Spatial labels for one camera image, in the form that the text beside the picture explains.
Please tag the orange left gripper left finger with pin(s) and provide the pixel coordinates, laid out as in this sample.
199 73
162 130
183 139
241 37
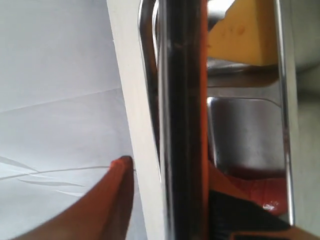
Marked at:
103 213

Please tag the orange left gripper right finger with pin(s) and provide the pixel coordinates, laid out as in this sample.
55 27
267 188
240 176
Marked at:
233 216

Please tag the red toy sausage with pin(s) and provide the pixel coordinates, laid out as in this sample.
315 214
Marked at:
268 193

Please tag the yellow toy cheese wedge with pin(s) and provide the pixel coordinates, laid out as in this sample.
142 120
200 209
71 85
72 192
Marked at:
247 34

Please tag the dark transparent box lid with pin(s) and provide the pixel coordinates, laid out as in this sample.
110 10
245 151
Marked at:
182 70

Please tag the stainless steel lunch box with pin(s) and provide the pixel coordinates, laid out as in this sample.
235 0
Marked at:
264 122

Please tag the white wrinkled backdrop curtain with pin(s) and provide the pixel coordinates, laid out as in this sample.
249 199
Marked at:
62 113

